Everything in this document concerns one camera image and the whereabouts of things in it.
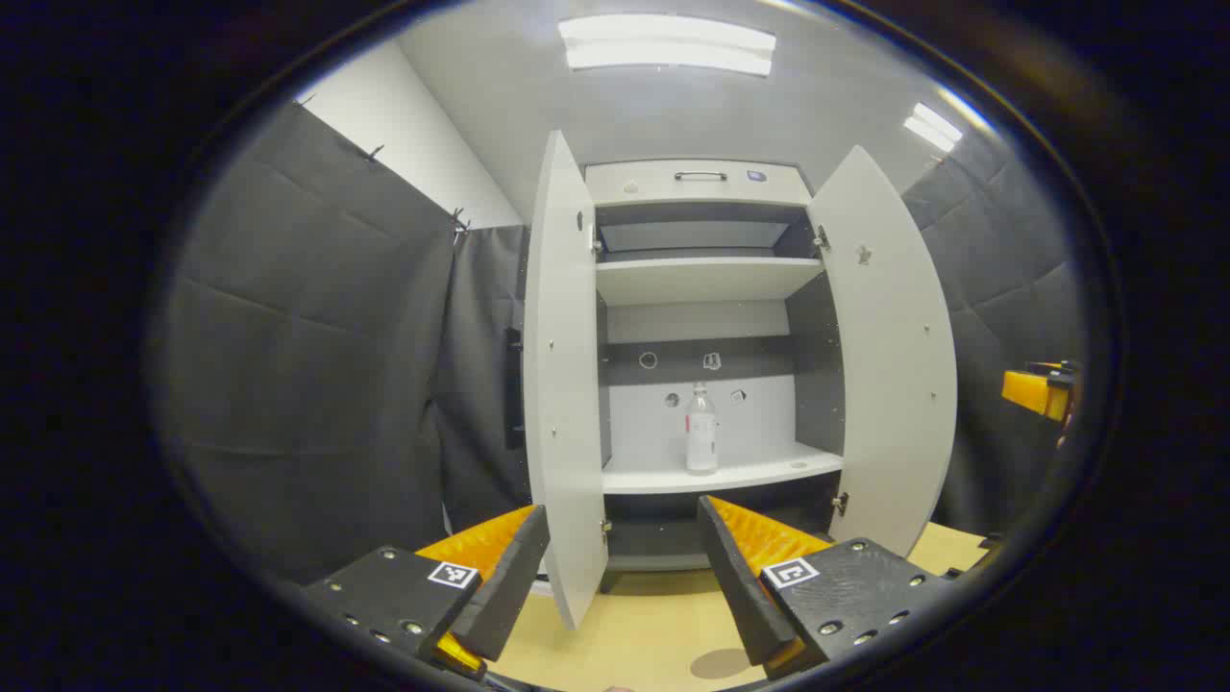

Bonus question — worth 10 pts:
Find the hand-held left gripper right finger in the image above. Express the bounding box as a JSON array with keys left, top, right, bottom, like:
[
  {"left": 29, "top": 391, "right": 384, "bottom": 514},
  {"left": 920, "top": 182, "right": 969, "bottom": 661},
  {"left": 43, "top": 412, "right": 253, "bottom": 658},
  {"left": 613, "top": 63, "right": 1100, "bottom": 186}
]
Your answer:
[{"left": 697, "top": 495, "right": 964, "bottom": 681}]

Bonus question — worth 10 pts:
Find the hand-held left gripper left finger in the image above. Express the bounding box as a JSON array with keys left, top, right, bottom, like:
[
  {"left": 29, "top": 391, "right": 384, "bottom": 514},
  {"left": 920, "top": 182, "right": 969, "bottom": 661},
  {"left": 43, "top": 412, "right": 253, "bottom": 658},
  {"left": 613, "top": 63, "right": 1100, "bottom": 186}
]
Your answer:
[{"left": 303, "top": 505, "right": 552, "bottom": 683}]

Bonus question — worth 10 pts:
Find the grey cabinet door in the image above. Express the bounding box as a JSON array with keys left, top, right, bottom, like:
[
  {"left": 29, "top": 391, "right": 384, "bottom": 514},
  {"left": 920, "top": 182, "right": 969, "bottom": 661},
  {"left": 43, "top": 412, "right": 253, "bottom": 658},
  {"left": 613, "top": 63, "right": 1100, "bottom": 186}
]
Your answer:
[
  {"left": 807, "top": 144, "right": 958, "bottom": 558},
  {"left": 506, "top": 130, "right": 608, "bottom": 632}
]

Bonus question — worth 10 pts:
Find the clear plastic bottle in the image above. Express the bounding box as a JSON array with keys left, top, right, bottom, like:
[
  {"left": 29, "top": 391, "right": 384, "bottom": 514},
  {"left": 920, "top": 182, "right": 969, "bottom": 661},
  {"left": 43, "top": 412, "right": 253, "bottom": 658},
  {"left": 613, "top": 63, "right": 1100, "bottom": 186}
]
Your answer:
[{"left": 685, "top": 382, "right": 719, "bottom": 476}]

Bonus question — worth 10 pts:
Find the grey cabinet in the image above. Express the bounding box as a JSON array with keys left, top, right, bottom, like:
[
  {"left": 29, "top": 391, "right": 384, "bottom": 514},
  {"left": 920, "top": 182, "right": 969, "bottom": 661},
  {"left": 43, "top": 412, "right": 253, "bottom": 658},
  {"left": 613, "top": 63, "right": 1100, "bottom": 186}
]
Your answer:
[{"left": 584, "top": 159, "right": 847, "bottom": 592}]

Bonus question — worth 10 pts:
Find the grey cabinet drawer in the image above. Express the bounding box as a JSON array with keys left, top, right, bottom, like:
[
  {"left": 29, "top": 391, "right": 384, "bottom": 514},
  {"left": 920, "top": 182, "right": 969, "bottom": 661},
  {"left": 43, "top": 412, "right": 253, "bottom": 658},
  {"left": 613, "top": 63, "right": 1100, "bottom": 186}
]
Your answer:
[{"left": 584, "top": 159, "right": 813, "bottom": 208}]

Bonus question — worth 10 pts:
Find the black backdrop cloth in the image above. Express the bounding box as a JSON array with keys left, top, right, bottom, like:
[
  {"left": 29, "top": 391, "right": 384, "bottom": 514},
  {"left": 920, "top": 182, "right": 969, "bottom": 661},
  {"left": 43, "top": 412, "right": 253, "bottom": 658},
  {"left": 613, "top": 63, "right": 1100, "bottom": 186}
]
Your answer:
[{"left": 159, "top": 101, "right": 1082, "bottom": 587}]

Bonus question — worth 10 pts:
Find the large ceiling light panel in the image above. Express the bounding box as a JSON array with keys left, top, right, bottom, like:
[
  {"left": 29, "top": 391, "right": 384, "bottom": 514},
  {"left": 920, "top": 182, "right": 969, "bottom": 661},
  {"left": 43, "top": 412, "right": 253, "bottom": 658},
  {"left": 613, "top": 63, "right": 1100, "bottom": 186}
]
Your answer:
[{"left": 559, "top": 13, "right": 777, "bottom": 78}]

